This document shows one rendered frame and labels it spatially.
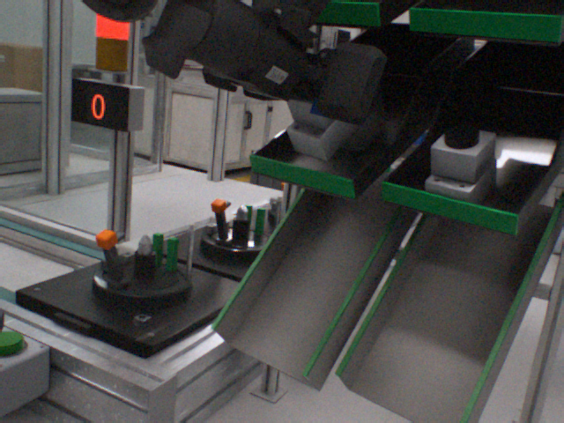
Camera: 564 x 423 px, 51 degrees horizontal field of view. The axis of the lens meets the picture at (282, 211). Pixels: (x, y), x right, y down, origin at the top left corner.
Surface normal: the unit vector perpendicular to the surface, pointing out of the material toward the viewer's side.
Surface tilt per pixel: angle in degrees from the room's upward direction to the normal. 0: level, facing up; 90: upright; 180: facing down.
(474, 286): 45
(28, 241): 90
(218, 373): 90
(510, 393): 0
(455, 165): 115
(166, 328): 0
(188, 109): 90
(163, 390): 90
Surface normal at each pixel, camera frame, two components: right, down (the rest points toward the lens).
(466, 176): -0.61, 0.53
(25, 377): 0.87, 0.22
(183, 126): -0.54, 0.16
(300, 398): 0.11, -0.96
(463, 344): -0.36, -0.58
